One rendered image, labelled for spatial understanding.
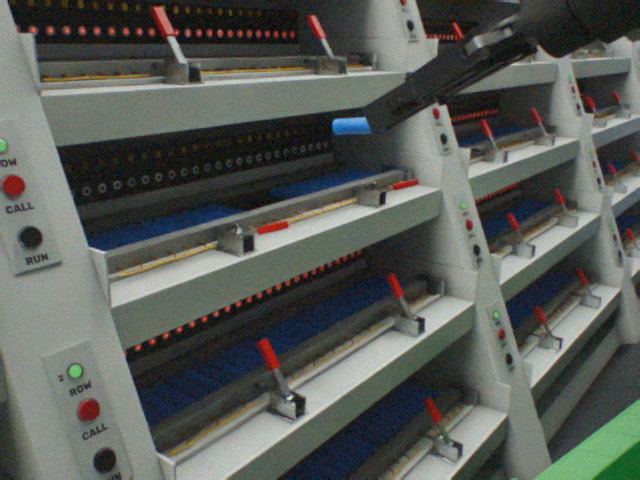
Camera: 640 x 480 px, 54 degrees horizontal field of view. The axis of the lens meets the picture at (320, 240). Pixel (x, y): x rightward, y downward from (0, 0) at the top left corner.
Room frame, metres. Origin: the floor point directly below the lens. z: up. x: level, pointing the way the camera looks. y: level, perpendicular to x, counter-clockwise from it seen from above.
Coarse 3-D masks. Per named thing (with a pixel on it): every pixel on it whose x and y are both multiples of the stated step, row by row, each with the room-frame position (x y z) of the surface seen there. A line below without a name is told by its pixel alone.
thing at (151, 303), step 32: (320, 160) 1.06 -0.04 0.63; (352, 160) 1.10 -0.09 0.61; (384, 160) 1.05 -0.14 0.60; (416, 160) 1.01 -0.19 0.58; (160, 192) 0.81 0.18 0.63; (192, 192) 0.85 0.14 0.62; (416, 192) 0.97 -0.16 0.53; (320, 224) 0.80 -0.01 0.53; (352, 224) 0.82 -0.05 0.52; (384, 224) 0.88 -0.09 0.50; (416, 224) 0.95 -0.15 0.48; (96, 256) 0.54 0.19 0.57; (192, 256) 0.68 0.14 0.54; (224, 256) 0.68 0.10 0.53; (256, 256) 0.68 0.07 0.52; (288, 256) 0.73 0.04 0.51; (320, 256) 0.77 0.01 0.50; (128, 288) 0.59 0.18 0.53; (160, 288) 0.59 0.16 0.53; (192, 288) 0.62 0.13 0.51; (224, 288) 0.65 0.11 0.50; (256, 288) 0.69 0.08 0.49; (128, 320) 0.56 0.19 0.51; (160, 320) 0.59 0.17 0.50; (192, 320) 0.62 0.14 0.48
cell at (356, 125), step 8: (336, 120) 0.73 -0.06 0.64; (344, 120) 0.72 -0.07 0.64; (352, 120) 0.72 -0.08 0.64; (360, 120) 0.71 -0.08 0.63; (336, 128) 0.73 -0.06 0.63; (344, 128) 0.72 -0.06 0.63; (352, 128) 0.72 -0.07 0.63; (360, 128) 0.71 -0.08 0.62; (368, 128) 0.70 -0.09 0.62; (384, 128) 0.70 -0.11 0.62
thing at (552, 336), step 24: (576, 264) 1.58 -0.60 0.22; (600, 264) 1.54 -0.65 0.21; (528, 288) 1.47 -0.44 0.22; (552, 288) 1.47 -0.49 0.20; (576, 288) 1.48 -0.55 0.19; (600, 288) 1.52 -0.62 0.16; (528, 312) 1.34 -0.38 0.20; (552, 312) 1.36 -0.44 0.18; (576, 312) 1.38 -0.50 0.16; (600, 312) 1.39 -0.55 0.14; (528, 336) 1.26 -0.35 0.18; (552, 336) 1.21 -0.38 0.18; (576, 336) 1.27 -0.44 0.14; (528, 360) 1.17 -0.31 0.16; (552, 360) 1.17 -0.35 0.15
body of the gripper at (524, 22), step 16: (528, 0) 0.54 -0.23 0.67; (544, 0) 0.53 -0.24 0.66; (560, 0) 0.52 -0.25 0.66; (512, 16) 0.55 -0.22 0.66; (528, 16) 0.54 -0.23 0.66; (544, 16) 0.54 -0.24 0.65; (560, 16) 0.53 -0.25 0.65; (528, 32) 0.55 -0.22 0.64; (544, 32) 0.54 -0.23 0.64; (560, 32) 0.54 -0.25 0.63; (576, 32) 0.53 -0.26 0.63; (496, 48) 0.57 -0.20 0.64; (512, 48) 0.57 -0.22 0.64; (544, 48) 0.55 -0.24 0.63; (560, 48) 0.55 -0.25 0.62; (576, 48) 0.55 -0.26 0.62
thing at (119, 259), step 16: (384, 176) 0.97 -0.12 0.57; (400, 176) 1.00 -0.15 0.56; (320, 192) 0.86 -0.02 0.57; (336, 192) 0.87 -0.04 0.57; (352, 192) 0.91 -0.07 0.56; (256, 208) 0.78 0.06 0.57; (272, 208) 0.78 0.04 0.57; (288, 208) 0.80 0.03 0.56; (304, 208) 0.82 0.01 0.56; (208, 224) 0.71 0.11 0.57; (224, 224) 0.72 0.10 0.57; (256, 224) 0.76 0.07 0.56; (160, 240) 0.65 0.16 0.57; (176, 240) 0.66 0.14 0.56; (192, 240) 0.68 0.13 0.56; (208, 240) 0.70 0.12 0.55; (112, 256) 0.61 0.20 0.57; (128, 256) 0.62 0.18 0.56; (144, 256) 0.64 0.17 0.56; (160, 256) 0.65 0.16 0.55; (112, 272) 0.61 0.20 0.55
